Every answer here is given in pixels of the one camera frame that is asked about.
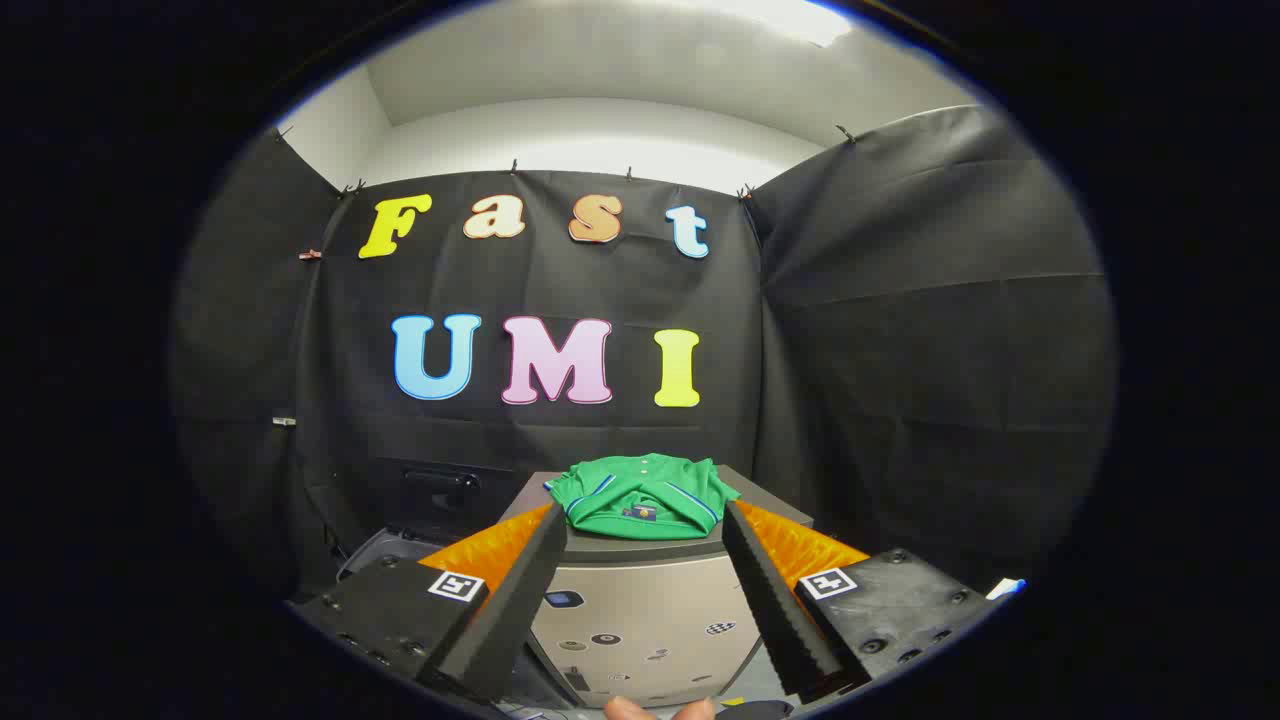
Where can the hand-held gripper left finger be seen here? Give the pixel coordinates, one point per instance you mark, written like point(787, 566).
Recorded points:
point(520, 600)

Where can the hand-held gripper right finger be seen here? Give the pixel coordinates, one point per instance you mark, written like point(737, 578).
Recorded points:
point(770, 600)

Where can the grey washing machine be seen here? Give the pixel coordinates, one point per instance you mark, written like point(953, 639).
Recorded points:
point(440, 492)

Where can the green polo shirt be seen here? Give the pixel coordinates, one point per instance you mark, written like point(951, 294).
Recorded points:
point(640, 495)

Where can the grey cabinet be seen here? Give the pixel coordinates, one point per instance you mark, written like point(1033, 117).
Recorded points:
point(640, 610)

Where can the black backdrop cloth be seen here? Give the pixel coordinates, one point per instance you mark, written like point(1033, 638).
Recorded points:
point(560, 290)

